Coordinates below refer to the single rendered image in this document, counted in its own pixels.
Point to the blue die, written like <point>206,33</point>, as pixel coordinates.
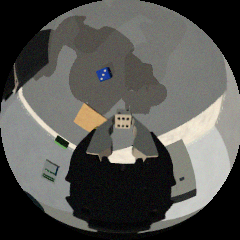
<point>104,74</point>

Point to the tan square mat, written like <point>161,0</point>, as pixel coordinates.
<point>88,118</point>

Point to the white die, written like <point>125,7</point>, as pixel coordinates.
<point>123,118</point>

